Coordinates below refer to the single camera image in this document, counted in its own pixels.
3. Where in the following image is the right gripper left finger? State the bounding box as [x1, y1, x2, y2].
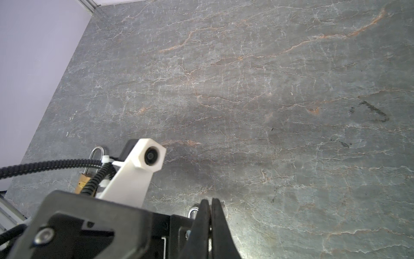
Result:
[179, 199, 210, 259]

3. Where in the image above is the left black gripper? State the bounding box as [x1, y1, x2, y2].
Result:
[7, 191, 193, 259]

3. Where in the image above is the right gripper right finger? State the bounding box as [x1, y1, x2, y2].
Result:
[211, 198, 241, 259]

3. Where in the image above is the brass padlock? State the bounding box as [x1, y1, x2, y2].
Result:
[74, 146, 106, 194]

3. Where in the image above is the black corrugated left cable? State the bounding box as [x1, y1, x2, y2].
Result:
[0, 158, 117, 197]

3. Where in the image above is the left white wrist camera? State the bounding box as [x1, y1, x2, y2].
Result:
[98, 138, 167, 208]

